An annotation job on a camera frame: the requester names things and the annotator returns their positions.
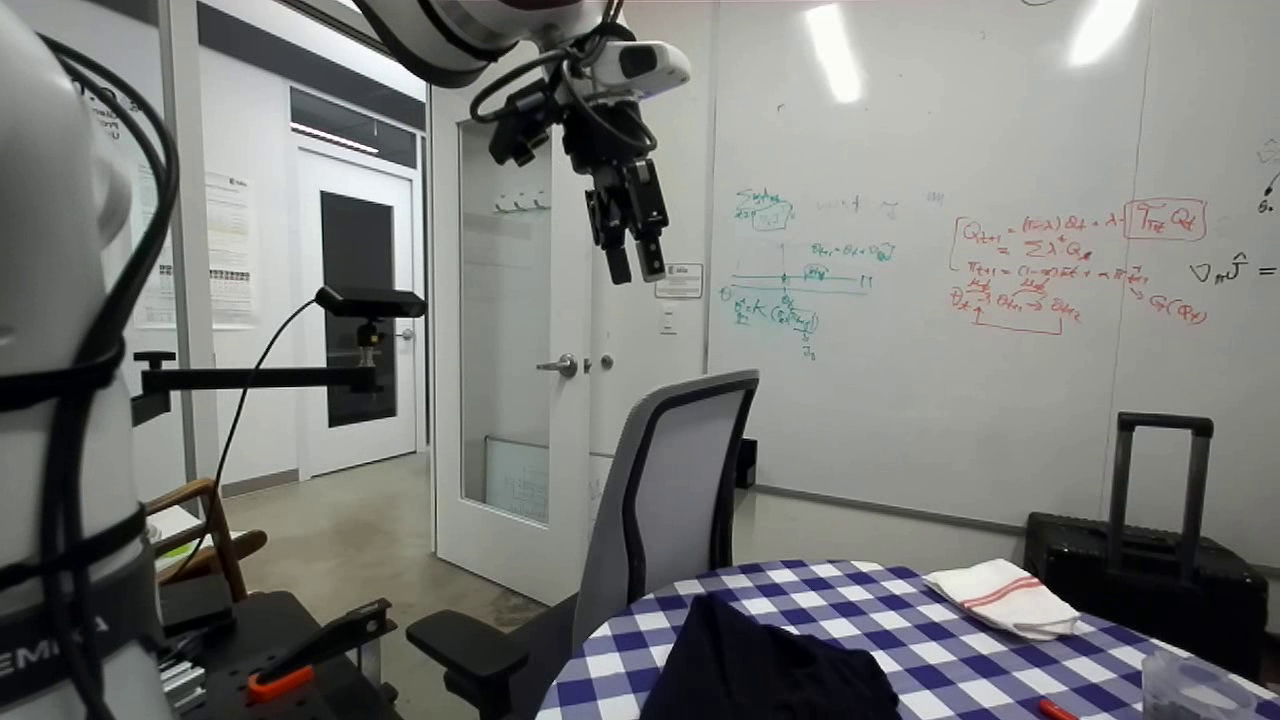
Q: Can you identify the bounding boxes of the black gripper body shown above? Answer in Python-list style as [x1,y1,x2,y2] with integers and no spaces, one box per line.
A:
[557,87,669,207]

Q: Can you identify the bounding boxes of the black shirt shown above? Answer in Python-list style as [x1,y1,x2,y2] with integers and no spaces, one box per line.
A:
[639,592,906,720]

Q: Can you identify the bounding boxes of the grey mesh office chair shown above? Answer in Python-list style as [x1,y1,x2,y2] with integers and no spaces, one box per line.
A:
[405,370,765,720]

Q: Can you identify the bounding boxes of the wooden chair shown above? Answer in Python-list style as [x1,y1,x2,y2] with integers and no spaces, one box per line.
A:
[135,476,273,606]

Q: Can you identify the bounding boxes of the white paper sign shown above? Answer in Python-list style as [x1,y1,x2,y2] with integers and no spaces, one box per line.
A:
[652,260,710,306]

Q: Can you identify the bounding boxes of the white glass panel door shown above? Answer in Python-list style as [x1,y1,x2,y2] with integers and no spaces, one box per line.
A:
[428,77,598,612]

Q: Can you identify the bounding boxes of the dark glass door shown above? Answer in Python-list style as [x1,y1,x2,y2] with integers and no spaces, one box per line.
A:
[317,187,399,434]

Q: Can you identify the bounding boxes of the blue white checked tablecloth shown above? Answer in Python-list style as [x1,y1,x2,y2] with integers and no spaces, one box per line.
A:
[531,558,1280,720]

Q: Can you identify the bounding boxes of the white red striped towel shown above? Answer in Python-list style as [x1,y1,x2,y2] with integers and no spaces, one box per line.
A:
[924,558,1092,644]

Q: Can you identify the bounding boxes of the black suitcase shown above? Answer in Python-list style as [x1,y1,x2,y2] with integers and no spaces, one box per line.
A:
[1019,409,1274,677]

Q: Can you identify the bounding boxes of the clear plastic cup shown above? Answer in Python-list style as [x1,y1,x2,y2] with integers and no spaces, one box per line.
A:
[1137,644,1266,720]

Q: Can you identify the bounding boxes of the black camera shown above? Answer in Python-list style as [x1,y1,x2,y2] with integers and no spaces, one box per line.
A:
[312,286,432,320]

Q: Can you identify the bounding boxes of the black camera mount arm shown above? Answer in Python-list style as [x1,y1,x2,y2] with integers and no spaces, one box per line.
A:
[128,316,399,434]

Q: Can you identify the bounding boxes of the orange handled clamp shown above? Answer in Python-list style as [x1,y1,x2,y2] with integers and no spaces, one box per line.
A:
[239,596,399,707]

